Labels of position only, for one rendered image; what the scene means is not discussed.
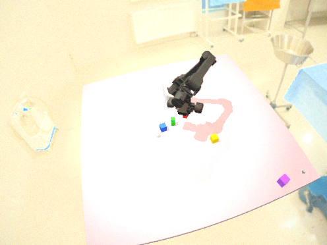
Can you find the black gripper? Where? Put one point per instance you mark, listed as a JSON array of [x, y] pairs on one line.
[[197, 108]]

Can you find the yellow cube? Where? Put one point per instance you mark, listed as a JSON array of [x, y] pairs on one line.
[[214, 138]]

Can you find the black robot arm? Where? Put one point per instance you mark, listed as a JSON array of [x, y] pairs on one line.
[[192, 80]]

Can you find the blue block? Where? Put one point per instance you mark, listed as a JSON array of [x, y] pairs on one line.
[[163, 127]]

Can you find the purple block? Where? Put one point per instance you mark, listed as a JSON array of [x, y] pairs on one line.
[[283, 180]]

